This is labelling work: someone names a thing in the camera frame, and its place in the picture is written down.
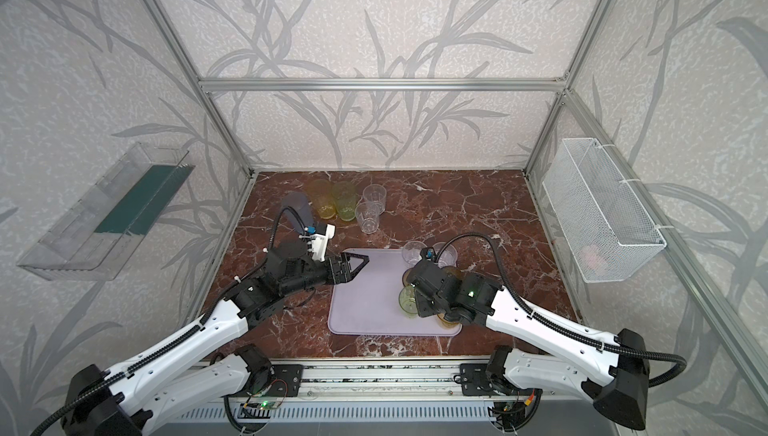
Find white wire basket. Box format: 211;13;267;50
542;138;667;284

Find lilac plastic tray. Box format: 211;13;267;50
328;248;461;337

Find clear plastic wall shelf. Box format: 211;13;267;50
17;143;195;281

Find green cup back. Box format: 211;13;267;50
398;285;418;318

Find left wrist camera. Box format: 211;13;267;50
301;223;335;262

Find clear cup back row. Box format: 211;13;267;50
362;184;387;211

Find olive green textured cup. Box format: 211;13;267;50
402;268;415;287

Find light green plastic cup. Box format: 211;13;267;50
332;181;359;222

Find yellow plastic cup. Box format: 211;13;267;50
306;179;336;220

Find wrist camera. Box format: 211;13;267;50
420;247;436;262
301;223;335;262

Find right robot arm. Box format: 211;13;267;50
405;260;687;431

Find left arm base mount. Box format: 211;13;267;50
242;364;304;398

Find pink object in basket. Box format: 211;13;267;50
580;245;608;274

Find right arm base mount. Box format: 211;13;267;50
454;363;505;397

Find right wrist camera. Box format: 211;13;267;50
420;247;436;262

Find grey-blue plastic cup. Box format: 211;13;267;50
281;191;314;232

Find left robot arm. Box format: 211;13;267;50
32;240;369;435

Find amber faceted cup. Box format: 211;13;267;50
437;313;462;329

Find clear faceted cup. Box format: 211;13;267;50
433;242;458;268

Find small circuit board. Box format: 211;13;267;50
241;400;282;419

